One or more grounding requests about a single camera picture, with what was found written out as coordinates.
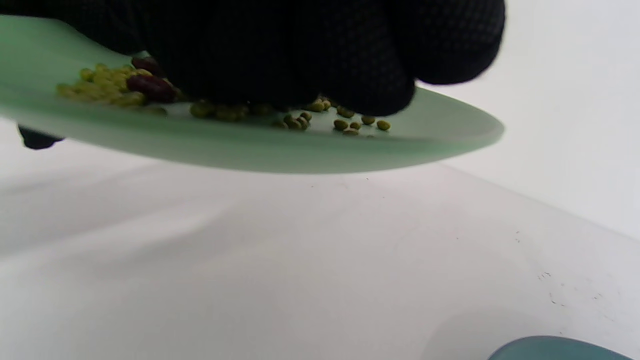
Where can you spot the pile of green beans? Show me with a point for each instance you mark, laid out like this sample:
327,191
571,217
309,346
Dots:
100,85

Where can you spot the dark teal plate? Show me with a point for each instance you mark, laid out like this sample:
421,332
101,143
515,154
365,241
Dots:
555,350

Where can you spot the person's right hand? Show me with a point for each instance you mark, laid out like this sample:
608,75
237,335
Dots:
325,45

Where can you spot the light green plate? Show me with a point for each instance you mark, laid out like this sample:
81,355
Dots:
250,150

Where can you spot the person's left hand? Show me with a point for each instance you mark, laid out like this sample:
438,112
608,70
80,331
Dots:
65,15

